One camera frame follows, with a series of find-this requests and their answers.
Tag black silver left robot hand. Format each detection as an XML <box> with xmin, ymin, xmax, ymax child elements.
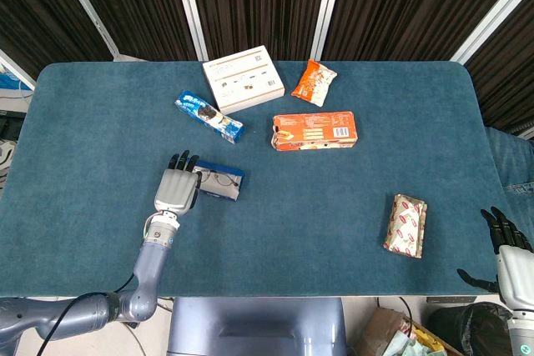
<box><xmin>154</xmin><ymin>149</ymin><xmax>204</xmax><ymax>216</ymax></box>

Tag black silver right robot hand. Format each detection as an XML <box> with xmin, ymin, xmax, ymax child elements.
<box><xmin>457</xmin><ymin>206</ymin><xmax>534</xmax><ymax>312</ymax></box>

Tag blue and white glasses case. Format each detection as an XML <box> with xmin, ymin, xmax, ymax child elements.
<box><xmin>192</xmin><ymin>159</ymin><xmax>246</xmax><ymax>202</ymax></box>

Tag black-framed eyeglasses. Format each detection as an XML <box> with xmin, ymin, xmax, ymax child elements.
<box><xmin>195</xmin><ymin>168</ymin><xmax>241</xmax><ymax>188</ymax></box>

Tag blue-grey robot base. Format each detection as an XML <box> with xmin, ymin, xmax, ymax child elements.
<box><xmin>166</xmin><ymin>297</ymin><xmax>348</xmax><ymax>356</ymax></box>

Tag blue cookie package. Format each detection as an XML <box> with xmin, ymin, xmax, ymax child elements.
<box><xmin>174</xmin><ymin>89</ymin><xmax>245</xmax><ymax>144</ymax></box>

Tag white cardboard box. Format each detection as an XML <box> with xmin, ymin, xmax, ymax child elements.
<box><xmin>202</xmin><ymin>45</ymin><xmax>286</xmax><ymax>115</ymax></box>

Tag cardboard box with paper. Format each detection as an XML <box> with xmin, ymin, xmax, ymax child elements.
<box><xmin>354</xmin><ymin>308</ymin><xmax>460</xmax><ymax>356</ymax></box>

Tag orange cracker box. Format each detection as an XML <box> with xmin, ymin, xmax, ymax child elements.
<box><xmin>271</xmin><ymin>111</ymin><xmax>360</xmax><ymax>152</ymax></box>

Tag teal tablecloth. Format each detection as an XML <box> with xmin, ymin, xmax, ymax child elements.
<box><xmin>0</xmin><ymin>60</ymin><xmax>534</xmax><ymax>298</ymax></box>

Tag black trash bag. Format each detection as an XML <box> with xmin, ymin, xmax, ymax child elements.
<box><xmin>427</xmin><ymin>301</ymin><xmax>510</xmax><ymax>356</ymax></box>

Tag blue denim jeans leg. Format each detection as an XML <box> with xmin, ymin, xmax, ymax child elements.
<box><xmin>486</xmin><ymin>126</ymin><xmax>534</xmax><ymax>223</ymax></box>

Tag gold red snack packet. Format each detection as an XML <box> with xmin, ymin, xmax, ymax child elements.
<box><xmin>383</xmin><ymin>193</ymin><xmax>428</xmax><ymax>259</ymax></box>

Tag orange white snack bag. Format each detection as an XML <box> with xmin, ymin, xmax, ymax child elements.
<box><xmin>290</xmin><ymin>59</ymin><xmax>338</xmax><ymax>108</ymax></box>

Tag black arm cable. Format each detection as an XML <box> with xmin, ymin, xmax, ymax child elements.
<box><xmin>37</xmin><ymin>272</ymin><xmax>137</xmax><ymax>356</ymax></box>

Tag aluminium frame post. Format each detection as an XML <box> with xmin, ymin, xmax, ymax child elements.
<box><xmin>449</xmin><ymin>0</ymin><xmax>534</xmax><ymax>63</ymax></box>
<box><xmin>50</xmin><ymin>0</ymin><xmax>123</xmax><ymax>62</ymax></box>
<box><xmin>169</xmin><ymin>0</ymin><xmax>209</xmax><ymax>62</ymax></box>
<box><xmin>0</xmin><ymin>49</ymin><xmax>37</xmax><ymax>91</ymax></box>
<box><xmin>310</xmin><ymin>0</ymin><xmax>347</xmax><ymax>62</ymax></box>

